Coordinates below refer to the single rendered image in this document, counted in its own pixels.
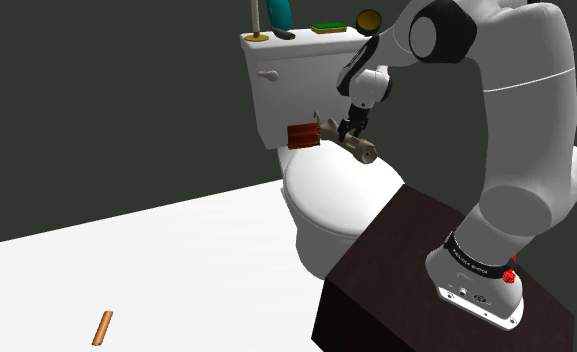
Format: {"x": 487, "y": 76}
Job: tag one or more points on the white toilet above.
{"x": 332, "y": 190}

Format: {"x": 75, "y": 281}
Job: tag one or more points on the green and yellow sponge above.
{"x": 329, "y": 28}

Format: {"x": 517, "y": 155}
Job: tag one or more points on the orange cylinder stick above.
{"x": 102, "y": 328}

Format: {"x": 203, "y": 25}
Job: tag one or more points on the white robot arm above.
{"x": 527, "y": 131}

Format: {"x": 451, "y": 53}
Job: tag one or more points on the dark brown robot stand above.
{"x": 405, "y": 273}

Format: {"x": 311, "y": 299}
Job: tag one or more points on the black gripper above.
{"x": 358, "y": 118}

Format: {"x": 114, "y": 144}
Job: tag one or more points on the dark bowl with yellow inside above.
{"x": 368, "y": 22}

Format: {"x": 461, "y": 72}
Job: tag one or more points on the teal vase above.
{"x": 279, "y": 13}

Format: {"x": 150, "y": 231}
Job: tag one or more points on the dark grey oblong object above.
{"x": 283, "y": 34}

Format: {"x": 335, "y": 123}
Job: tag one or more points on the brass candlestick with beige candle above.
{"x": 256, "y": 24}

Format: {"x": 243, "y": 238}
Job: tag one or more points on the beige tool with red block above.
{"x": 358, "y": 148}

